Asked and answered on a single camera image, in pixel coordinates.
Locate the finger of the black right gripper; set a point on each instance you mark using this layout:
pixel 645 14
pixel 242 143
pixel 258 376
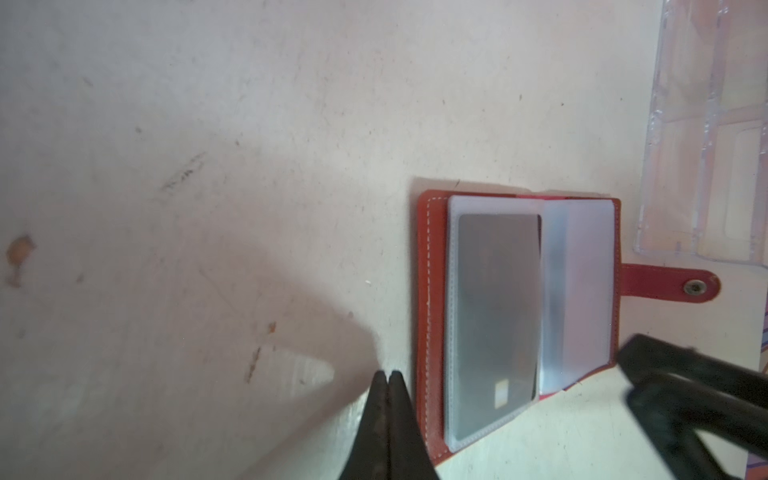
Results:
pixel 678 392

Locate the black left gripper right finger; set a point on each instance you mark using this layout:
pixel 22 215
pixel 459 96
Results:
pixel 408 455

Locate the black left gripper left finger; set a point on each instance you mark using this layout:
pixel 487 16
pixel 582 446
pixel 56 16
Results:
pixel 369 456

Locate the red leather card holder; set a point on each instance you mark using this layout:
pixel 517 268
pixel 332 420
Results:
pixel 583 280

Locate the dark grey credit card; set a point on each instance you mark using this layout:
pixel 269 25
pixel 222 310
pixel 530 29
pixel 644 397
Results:
pixel 495 328

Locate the clear plastic card tray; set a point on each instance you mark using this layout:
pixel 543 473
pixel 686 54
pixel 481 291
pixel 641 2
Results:
pixel 704 182

